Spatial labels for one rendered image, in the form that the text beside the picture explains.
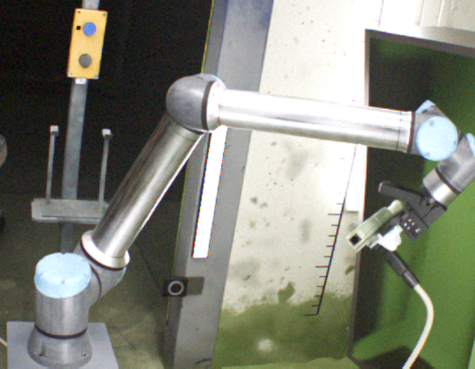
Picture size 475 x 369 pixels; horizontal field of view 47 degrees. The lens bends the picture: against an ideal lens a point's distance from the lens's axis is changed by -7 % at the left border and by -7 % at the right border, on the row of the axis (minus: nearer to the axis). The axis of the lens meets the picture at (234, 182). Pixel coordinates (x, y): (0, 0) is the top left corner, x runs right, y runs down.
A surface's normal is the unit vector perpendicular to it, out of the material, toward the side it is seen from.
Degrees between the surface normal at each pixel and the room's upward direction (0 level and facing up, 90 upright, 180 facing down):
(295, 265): 90
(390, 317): 90
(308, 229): 90
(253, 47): 90
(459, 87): 102
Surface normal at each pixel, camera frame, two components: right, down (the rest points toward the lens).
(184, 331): 0.34, 0.31
